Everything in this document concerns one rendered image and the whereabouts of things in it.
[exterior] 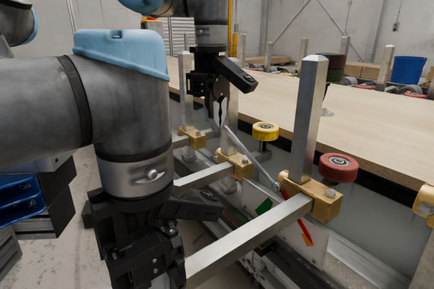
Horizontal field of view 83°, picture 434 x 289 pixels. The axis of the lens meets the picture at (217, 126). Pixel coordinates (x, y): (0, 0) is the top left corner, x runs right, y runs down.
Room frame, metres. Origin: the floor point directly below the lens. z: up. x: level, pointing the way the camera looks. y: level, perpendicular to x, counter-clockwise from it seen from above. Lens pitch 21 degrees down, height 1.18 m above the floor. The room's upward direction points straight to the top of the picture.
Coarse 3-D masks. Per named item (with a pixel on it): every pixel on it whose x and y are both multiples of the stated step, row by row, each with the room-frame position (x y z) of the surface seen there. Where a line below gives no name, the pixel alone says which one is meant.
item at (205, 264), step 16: (272, 208) 0.39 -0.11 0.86; (288, 208) 0.39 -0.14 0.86; (304, 208) 0.40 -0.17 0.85; (256, 224) 0.34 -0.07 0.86; (272, 224) 0.34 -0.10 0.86; (288, 224) 0.37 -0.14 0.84; (224, 240) 0.31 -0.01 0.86; (240, 240) 0.31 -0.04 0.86; (256, 240) 0.32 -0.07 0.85; (192, 256) 0.28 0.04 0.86; (208, 256) 0.28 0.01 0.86; (224, 256) 0.28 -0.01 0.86; (240, 256) 0.30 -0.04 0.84; (192, 272) 0.25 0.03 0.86; (208, 272) 0.26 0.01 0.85; (192, 288) 0.25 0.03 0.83
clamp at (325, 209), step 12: (276, 180) 0.49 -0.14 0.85; (288, 180) 0.47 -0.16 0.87; (312, 180) 0.47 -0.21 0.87; (288, 192) 0.46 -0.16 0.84; (312, 192) 0.42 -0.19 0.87; (324, 192) 0.42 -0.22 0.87; (336, 192) 0.42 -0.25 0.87; (324, 204) 0.39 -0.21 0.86; (336, 204) 0.40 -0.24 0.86; (324, 216) 0.39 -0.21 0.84
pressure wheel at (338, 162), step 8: (320, 160) 0.50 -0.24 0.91; (328, 160) 0.50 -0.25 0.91; (336, 160) 0.49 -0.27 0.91; (344, 160) 0.50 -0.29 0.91; (352, 160) 0.49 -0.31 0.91; (320, 168) 0.49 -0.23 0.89; (328, 168) 0.47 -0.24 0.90; (336, 168) 0.46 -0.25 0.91; (344, 168) 0.46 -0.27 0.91; (352, 168) 0.46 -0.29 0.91; (328, 176) 0.47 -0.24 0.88; (336, 176) 0.45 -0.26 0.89; (344, 176) 0.45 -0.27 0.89; (352, 176) 0.45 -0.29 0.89
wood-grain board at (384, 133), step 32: (192, 64) 2.32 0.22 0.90; (256, 96) 1.11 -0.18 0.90; (288, 96) 1.11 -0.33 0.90; (352, 96) 1.11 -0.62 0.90; (384, 96) 1.11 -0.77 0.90; (288, 128) 0.70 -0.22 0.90; (320, 128) 0.70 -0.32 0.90; (352, 128) 0.70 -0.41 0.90; (384, 128) 0.70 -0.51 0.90; (416, 128) 0.70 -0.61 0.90; (384, 160) 0.50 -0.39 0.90; (416, 160) 0.50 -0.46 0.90
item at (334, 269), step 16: (176, 160) 0.88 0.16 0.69; (192, 160) 0.86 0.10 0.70; (224, 192) 0.65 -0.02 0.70; (240, 192) 0.66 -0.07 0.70; (240, 208) 0.58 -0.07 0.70; (272, 256) 0.47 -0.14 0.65; (288, 256) 0.43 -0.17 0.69; (288, 272) 0.42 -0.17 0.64; (304, 272) 0.39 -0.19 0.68; (320, 272) 0.38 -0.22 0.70; (336, 272) 0.38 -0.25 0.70; (352, 272) 0.38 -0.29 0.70; (304, 288) 0.39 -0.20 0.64; (320, 288) 0.36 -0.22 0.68; (336, 288) 0.34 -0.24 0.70; (352, 288) 0.34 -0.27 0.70; (368, 288) 0.34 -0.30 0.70
